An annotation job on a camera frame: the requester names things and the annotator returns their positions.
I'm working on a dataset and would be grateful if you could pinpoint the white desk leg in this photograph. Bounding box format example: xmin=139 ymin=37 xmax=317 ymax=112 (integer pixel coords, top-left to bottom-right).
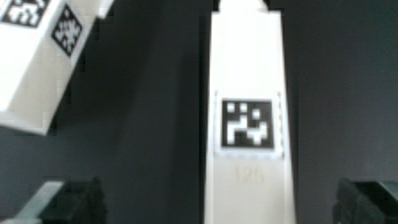
xmin=205 ymin=0 xmax=297 ymax=224

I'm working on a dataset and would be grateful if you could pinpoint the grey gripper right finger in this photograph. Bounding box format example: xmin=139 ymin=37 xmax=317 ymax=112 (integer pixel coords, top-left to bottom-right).
xmin=333 ymin=179 xmax=398 ymax=224

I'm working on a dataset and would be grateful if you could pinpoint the white desk leg angled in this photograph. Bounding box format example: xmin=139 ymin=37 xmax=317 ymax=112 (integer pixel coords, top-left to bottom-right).
xmin=0 ymin=0 xmax=116 ymax=135

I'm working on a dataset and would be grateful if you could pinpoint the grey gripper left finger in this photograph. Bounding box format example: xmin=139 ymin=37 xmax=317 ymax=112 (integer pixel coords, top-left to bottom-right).
xmin=13 ymin=178 xmax=109 ymax=224

